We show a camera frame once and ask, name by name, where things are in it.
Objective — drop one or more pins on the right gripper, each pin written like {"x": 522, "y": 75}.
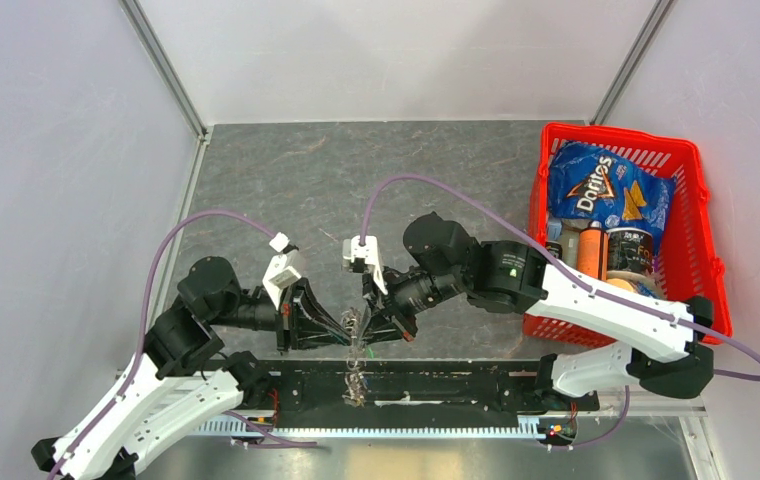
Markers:
{"x": 387, "y": 320}

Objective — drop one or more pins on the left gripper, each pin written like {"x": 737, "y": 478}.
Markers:
{"x": 300, "y": 310}

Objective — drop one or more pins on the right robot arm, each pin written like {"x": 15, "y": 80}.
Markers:
{"x": 654, "y": 344}

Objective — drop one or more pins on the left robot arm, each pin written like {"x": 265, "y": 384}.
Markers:
{"x": 182, "y": 378}

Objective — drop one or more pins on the orange bottle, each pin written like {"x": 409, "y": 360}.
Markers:
{"x": 592, "y": 251}

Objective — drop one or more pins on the yellow sponge ball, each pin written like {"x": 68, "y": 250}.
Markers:
{"x": 624, "y": 284}

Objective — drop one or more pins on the blue Doritos chip bag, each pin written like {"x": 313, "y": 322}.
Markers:
{"x": 587, "y": 182}

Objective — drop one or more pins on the black can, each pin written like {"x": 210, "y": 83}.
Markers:
{"x": 630, "y": 250}

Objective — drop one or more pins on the red plastic basket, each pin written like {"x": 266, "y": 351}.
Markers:
{"x": 687, "y": 264}

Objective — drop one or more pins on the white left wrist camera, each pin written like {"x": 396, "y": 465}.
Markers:
{"x": 285, "y": 268}

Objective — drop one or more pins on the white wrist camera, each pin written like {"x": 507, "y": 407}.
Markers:
{"x": 364, "y": 257}
{"x": 285, "y": 268}

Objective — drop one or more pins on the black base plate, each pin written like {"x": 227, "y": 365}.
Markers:
{"x": 408, "y": 394}

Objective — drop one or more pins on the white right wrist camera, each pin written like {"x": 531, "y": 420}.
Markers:
{"x": 364, "y": 257}

